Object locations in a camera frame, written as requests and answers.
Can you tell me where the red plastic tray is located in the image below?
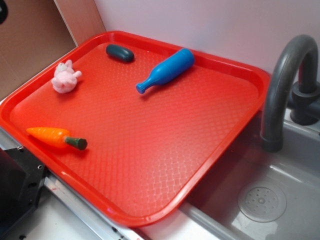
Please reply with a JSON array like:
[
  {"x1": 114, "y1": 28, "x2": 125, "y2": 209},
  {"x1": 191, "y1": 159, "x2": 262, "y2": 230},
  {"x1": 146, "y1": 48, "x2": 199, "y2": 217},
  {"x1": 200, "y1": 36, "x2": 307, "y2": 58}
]
[{"x1": 0, "y1": 31, "x2": 270, "y2": 227}]

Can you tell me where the grey plastic sink basin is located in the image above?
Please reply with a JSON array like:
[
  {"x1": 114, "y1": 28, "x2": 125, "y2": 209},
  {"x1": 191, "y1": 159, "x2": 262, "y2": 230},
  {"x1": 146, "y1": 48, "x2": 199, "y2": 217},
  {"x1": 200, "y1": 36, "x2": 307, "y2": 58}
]
[{"x1": 180, "y1": 114, "x2": 320, "y2": 240}]

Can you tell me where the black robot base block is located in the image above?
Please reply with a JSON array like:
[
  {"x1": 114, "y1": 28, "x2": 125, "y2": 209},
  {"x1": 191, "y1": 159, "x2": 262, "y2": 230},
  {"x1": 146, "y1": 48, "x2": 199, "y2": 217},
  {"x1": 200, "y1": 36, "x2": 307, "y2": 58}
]
[{"x1": 0, "y1": 148, "x2": 46, "y2": 235}]

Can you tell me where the brown cardboard box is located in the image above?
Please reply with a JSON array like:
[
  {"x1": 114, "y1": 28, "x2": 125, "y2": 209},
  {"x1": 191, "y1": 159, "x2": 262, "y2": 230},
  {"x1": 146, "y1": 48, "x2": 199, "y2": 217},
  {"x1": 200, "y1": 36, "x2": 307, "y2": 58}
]
[{"x1": 0, "y1": 0, "x2": 105, "y2": 99}]

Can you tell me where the grey toy faucet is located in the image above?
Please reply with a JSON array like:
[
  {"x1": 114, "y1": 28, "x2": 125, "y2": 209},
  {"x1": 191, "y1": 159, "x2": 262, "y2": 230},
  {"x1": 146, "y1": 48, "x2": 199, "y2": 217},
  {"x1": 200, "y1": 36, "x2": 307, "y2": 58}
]
[{"x1": 260, "y1": 34, "x2": 320, "y2": 153}]

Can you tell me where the blue plastic toy bottle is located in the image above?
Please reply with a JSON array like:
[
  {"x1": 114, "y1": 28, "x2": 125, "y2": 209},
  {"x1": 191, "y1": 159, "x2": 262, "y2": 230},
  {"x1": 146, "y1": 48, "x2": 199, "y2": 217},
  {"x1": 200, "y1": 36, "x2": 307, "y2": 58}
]
[{"x1": 136, "y1": 48, "x2": 195, "y2": 94}]

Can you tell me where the orange toy carrot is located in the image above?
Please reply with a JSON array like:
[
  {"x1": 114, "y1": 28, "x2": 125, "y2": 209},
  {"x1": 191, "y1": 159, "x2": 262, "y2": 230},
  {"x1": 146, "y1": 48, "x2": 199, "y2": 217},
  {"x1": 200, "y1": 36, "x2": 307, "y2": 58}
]
[{"x1": 26, "y1": 127, "x2": 88, "y2": 151}]

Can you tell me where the pink plush bunny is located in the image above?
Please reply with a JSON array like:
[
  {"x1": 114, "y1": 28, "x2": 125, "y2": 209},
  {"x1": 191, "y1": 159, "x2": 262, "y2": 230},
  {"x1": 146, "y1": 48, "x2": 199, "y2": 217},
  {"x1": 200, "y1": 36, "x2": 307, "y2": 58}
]
[{"x1": 51, "y1": 59, "x2": 82, "y2": 94}]

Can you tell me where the dark green oval toy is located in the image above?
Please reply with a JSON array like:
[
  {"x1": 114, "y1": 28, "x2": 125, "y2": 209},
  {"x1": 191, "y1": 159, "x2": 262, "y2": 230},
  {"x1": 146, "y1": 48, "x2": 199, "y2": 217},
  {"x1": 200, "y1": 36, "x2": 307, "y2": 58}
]
[{"x1": 105, "y1": 44, "x2": 135, "y2": 63}]

